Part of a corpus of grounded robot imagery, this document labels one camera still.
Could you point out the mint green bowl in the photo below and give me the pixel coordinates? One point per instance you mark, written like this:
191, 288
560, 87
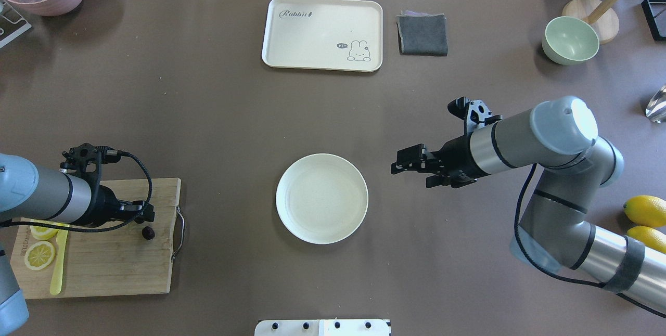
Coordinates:
569, 41

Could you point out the metal scoop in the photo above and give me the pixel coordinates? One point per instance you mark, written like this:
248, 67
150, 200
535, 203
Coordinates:
655, 109

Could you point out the grey folded cloth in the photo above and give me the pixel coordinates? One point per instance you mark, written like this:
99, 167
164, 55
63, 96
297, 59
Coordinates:
422, 34

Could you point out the yellow lemon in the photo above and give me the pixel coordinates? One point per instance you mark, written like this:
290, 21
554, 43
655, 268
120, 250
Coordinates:
650, 237
645, 210

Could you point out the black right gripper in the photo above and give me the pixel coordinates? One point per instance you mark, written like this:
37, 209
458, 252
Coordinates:
457, 159

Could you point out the white wire cup rack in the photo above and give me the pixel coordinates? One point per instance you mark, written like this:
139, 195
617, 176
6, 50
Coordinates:
13, 24

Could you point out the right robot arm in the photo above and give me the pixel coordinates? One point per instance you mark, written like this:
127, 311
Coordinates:
569, 161

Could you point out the lemon slice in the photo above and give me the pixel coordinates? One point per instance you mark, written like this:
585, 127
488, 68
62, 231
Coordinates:
41, 233
39, 255

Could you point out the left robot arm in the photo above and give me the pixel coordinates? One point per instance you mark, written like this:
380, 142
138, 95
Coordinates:
32, 195

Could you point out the cream rabbit tray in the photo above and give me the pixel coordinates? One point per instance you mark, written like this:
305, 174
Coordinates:
340, 35

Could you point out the white round plate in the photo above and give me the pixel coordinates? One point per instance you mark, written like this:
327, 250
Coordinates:
322, 198

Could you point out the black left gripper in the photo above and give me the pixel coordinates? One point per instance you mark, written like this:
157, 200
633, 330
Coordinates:
102, 206

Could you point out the yellow plastic knife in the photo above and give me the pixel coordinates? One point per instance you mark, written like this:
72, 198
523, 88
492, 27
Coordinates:
57, 276

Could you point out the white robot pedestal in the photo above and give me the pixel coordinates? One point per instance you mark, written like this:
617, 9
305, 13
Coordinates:
361, 326

